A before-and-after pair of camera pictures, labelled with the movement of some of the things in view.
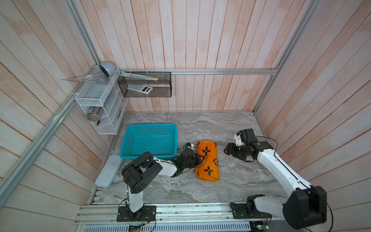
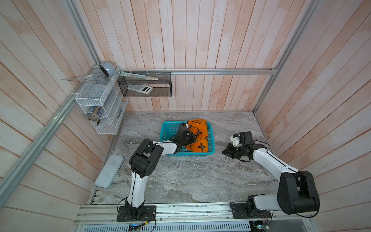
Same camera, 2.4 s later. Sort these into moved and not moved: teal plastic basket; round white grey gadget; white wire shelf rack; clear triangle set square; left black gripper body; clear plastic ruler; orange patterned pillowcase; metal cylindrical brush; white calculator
Moved: orange patterned pillowcase; teal plastic basket; left black gripper body
Not moved: metal cylindrical brush; clear triangle set square; round white grey gadget; clear plastic ruler; white calculator; white wire shelf rack
